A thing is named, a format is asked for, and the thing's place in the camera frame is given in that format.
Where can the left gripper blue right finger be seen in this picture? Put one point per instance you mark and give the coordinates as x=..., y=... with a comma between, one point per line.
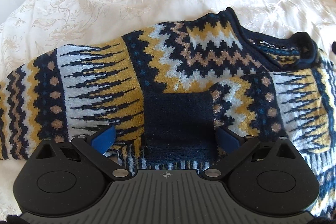
x=237, y=149

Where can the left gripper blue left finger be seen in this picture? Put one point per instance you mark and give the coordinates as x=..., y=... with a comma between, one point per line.
x=93, y=148

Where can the navy yellow patterned knit sweater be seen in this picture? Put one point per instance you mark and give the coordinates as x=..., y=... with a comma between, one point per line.
x=168, y=88

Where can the white floral bedspread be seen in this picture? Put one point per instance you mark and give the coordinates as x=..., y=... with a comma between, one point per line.
x=40, y=26

